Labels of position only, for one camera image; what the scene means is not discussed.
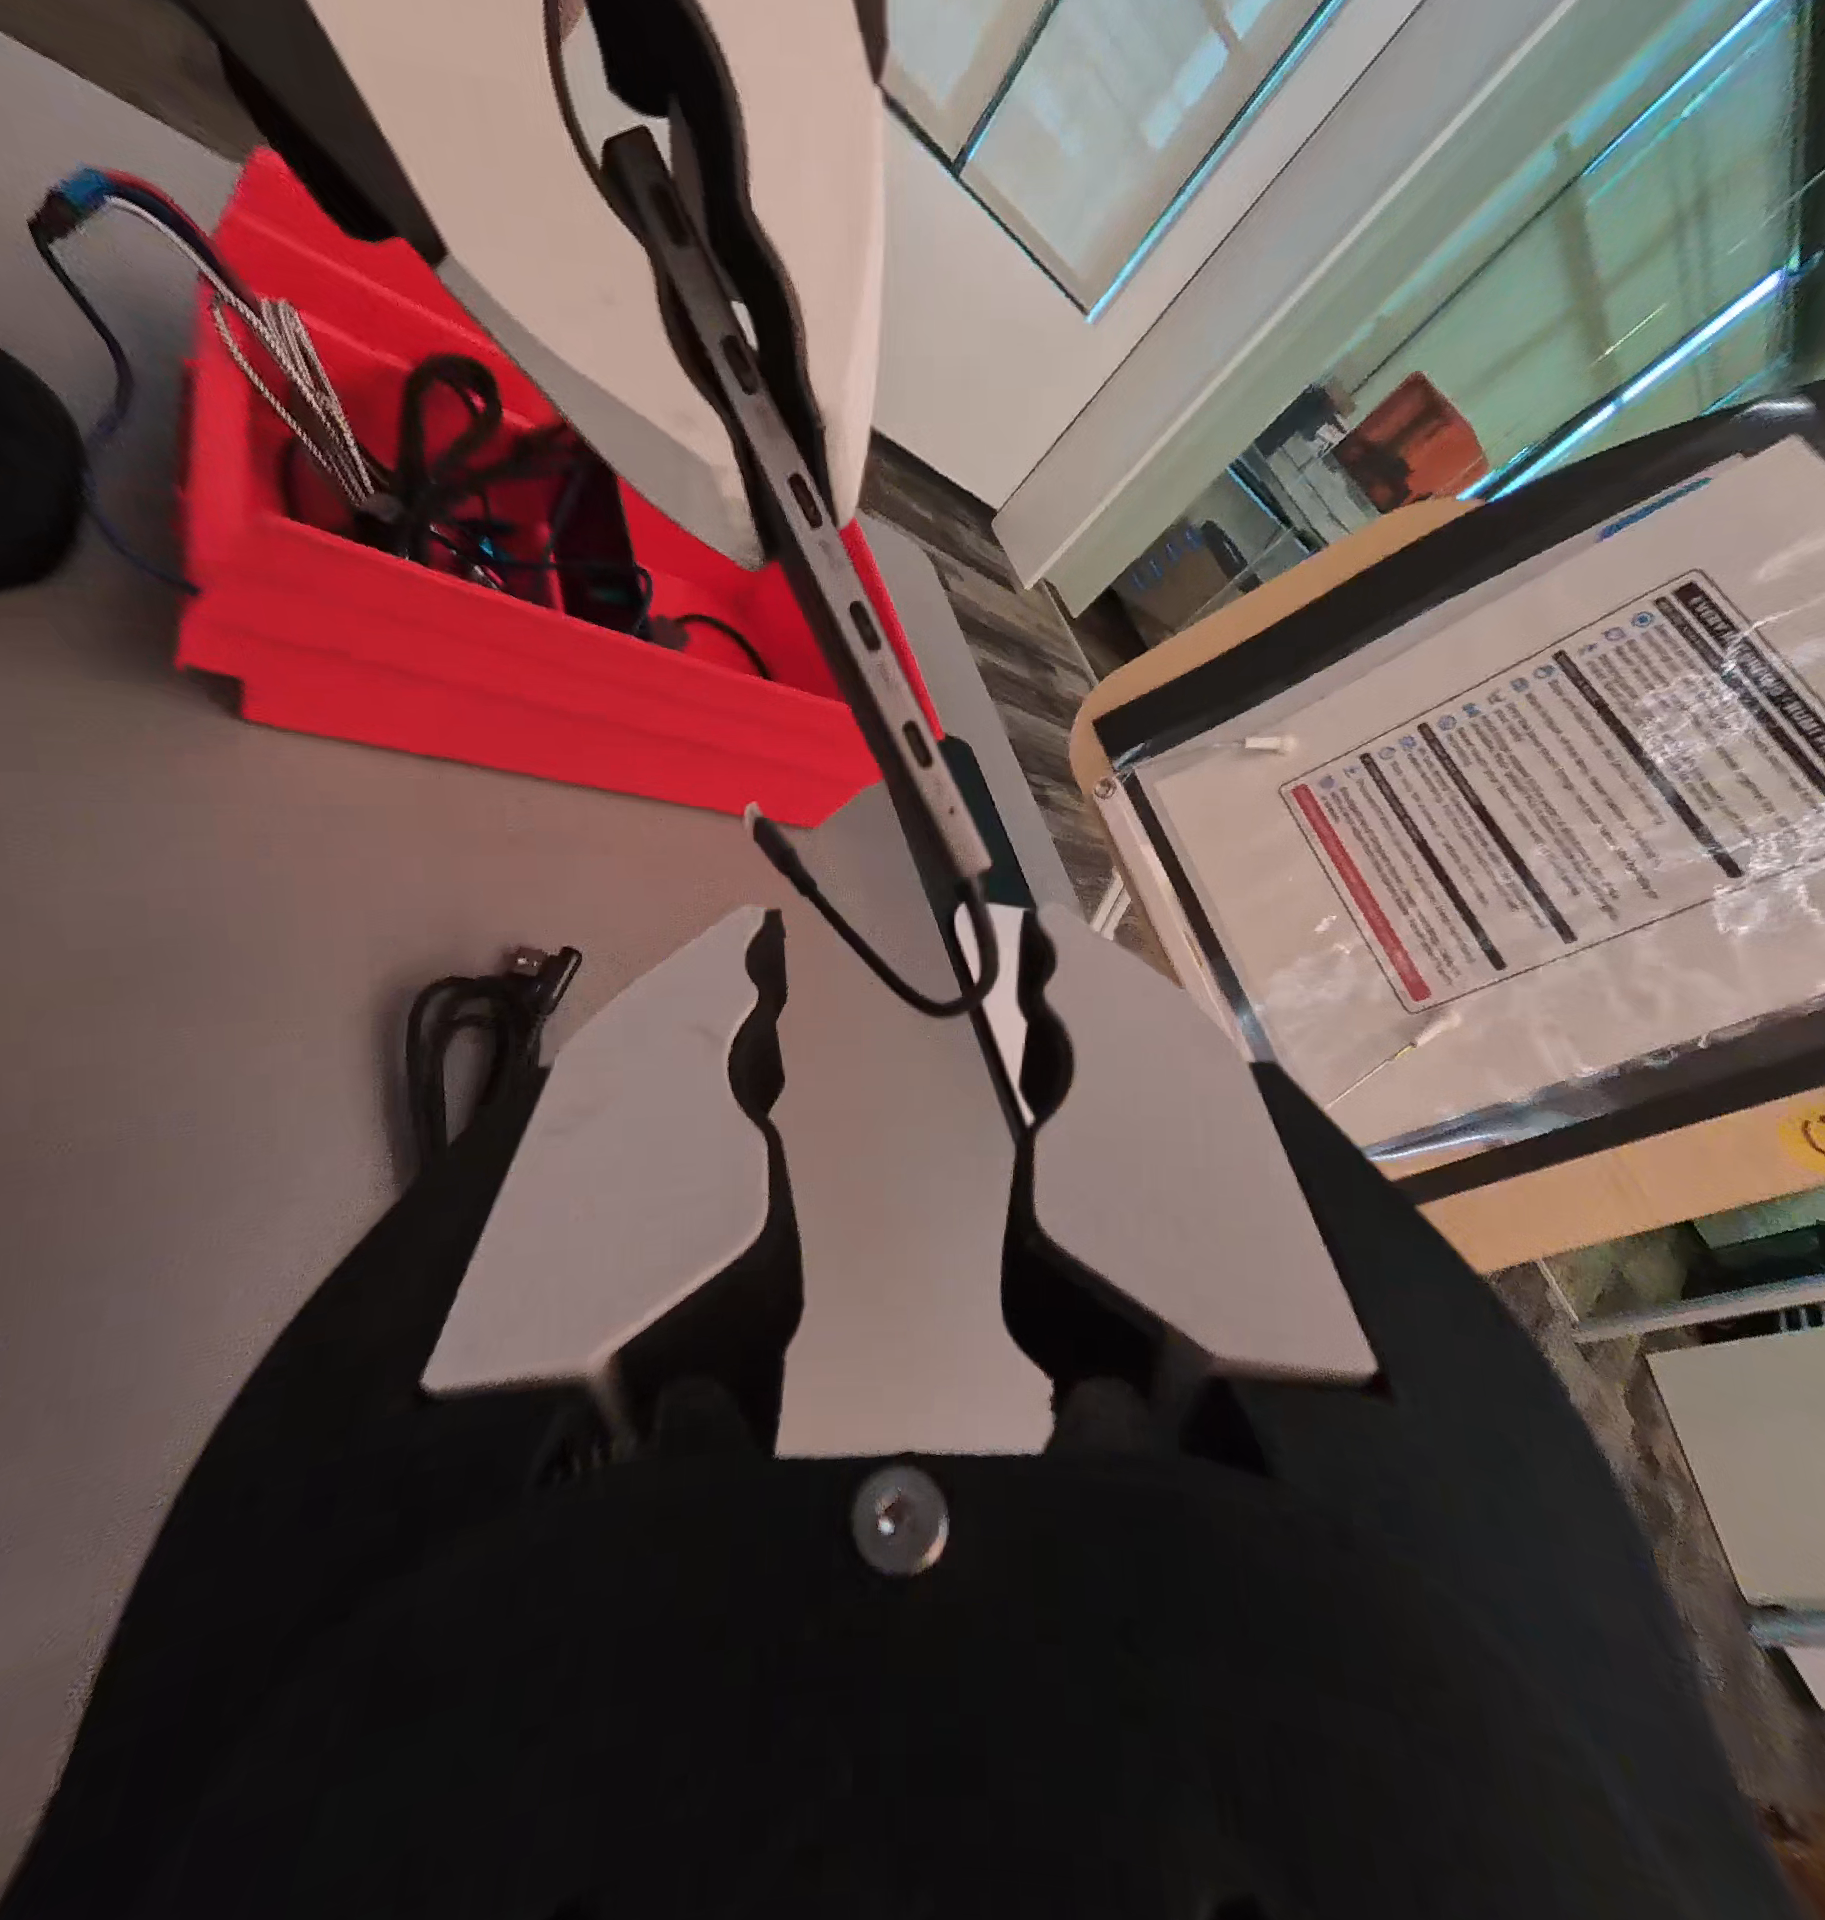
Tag grey usb hub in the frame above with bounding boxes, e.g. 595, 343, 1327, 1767
600, 126, 1008, 1024

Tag large paned window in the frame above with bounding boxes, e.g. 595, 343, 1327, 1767
875, 0, 1365, 324

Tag wooden document stand board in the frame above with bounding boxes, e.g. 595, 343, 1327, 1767
1069, 397, 1825, 1280

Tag silver braided cable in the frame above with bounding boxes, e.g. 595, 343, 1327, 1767
31, 164, 390, 513

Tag black chair armrest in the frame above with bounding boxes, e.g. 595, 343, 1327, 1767
0, 321, 86, 596

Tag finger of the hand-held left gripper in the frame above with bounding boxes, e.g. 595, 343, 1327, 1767
589, 0, 894, 527
304, 0, 774, 572

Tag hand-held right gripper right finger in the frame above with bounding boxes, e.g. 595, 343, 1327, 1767
1002, 904, 1380, 1463

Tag thin blue cable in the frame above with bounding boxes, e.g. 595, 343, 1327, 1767
35, 224, 204, 599

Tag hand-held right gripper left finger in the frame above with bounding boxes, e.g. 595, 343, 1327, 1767
420, 904, 808, 1463

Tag tangled black cables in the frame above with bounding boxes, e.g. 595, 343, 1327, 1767
278, 351, 774, 686

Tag dark flat pad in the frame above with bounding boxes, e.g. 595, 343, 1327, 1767
935, 734, 1039, 910

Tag black braided usb cable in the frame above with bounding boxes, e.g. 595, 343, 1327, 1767
408, 942, 586, 1159

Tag red plastic bin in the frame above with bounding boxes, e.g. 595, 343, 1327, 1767
178, 147, 933, 829

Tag black flat device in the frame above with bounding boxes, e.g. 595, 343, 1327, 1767
548, 448, 653, 634

